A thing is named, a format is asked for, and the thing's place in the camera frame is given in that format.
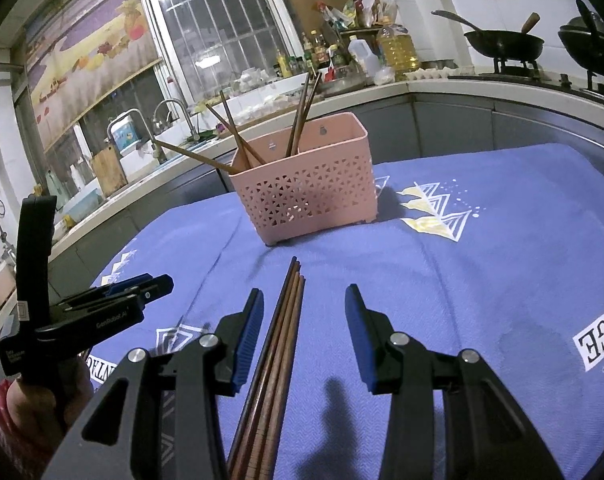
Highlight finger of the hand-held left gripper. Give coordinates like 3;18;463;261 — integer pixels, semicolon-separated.
57;275;175;312
64;273;155;306

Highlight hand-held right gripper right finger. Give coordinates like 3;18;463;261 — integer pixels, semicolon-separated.
344;283;565;480

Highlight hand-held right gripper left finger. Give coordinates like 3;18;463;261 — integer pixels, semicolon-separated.
42;287;265;480

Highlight brown wooden chopstick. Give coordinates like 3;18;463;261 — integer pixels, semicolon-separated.
292;72;323;156
219;90;253;167
249;270;303;480
262;274;307;480
234;262;301;480
284;73;313;158
153;140;237;176
227;256;299;468
204;103;266;166

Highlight pink perforated plastic basket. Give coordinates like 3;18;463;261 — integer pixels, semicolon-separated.
230;112;377;247

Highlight person's left hand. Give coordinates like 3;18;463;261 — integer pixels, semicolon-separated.
4;355;94;453

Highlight light blue plastic tub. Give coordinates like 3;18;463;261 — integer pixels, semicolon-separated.
64;187;105;221

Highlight pale green bottle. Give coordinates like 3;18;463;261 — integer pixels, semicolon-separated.
46;170;65;202

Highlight blue printed tablecloth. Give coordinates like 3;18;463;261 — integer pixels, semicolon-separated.
84;142;604;480

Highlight wooden cutting board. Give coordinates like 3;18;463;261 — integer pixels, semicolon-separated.
91;145;128;197

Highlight white blue water filter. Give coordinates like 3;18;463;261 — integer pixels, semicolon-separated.
113;117;143;152

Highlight chrome faucet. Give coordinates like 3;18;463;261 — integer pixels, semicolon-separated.
153;99;201;142
107;109;156;155

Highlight metal bowl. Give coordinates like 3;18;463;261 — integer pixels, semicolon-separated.
319;74;367;96

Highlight barred window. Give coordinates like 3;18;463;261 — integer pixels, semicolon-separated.
134;0;303;96

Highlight egg tray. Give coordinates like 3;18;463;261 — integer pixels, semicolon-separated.
404;65;455;82

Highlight row of condiment bottles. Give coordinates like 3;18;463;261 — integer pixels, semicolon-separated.
274;30;347;78

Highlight white plastic jug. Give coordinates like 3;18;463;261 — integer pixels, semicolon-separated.
348;35;381;76

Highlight large cooking oil bottle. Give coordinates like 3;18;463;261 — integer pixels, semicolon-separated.
377;22;423;76

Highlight gas stove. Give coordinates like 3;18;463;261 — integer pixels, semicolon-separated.
449;57;604;106

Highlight pile of snack packets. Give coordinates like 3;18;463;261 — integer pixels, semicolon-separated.
317;0;397;31

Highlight black wok with lid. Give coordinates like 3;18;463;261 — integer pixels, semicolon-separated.
558;0;604;78

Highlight fruit print wall poster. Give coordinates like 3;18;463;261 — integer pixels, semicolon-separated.
24;0;163;148

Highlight black wok wooden handle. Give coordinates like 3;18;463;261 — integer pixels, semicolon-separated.
463;12;545;59

